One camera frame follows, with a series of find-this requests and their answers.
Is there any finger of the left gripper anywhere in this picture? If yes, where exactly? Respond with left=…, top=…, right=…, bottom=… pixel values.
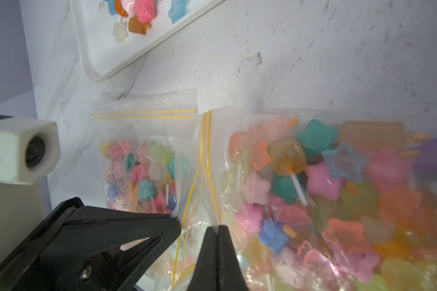
left=0, top=197, right=181, bottom=291

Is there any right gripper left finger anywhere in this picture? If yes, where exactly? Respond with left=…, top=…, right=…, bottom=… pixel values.
left=187, top=227, right=219, bottom=291

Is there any poured candies pile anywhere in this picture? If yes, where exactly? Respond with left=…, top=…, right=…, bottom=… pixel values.
left=91, top=1, right=190, bottom=45

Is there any white plastic tray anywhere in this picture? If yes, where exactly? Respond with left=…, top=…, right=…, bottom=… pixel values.
left=70, top=1, right=219, bottom=82

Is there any large ziploc bag of candies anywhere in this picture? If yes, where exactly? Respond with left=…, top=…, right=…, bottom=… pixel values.
left=89, top=88, right=210, bottom=291

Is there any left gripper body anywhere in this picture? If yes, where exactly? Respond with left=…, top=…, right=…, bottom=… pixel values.
left=0, top=116, right=61, bottom=264

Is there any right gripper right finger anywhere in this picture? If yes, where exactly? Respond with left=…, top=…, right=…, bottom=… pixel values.
left=217, top=225, right=248, bottom=291

